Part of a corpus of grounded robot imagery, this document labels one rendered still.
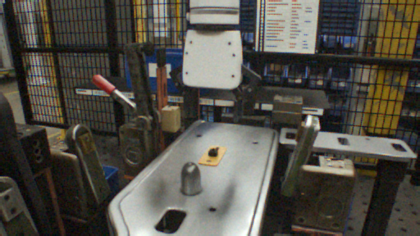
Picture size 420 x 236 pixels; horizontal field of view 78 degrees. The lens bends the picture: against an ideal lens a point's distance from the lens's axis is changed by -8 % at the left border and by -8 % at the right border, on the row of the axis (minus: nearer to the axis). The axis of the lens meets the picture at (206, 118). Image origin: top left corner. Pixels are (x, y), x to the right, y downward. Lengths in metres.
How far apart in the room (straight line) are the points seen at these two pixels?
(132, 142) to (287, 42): 0.66
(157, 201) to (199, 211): 0.07
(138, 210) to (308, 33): 0.81
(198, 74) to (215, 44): 0.06
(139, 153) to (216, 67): 0.25
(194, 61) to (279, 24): 0.58
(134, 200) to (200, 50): 0.26
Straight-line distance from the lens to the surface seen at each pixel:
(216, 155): 0.55
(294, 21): 1.03
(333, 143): 0.67
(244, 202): 0.43
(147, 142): 0.58
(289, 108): 0.75
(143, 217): 0.41
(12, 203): 0.35
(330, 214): 0.50
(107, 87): 0.61
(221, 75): 0.48
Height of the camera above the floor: 1.25
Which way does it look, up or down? 19 degrees down
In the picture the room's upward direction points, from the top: straight up
